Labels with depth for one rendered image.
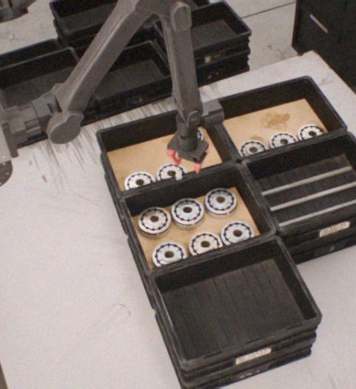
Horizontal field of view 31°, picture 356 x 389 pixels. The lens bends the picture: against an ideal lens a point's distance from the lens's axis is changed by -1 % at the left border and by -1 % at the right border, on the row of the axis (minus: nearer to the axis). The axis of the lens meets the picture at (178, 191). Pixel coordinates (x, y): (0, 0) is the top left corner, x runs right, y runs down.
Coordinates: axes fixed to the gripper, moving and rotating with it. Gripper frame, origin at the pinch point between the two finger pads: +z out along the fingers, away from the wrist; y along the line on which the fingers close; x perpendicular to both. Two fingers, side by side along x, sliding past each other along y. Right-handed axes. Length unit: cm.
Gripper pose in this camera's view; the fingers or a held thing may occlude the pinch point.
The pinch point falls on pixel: (188, 166)
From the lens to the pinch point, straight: 187.4
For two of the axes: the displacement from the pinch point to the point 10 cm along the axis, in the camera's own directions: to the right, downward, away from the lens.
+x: -4.5, 6.9, -5.6
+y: -8.9, -3.3, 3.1
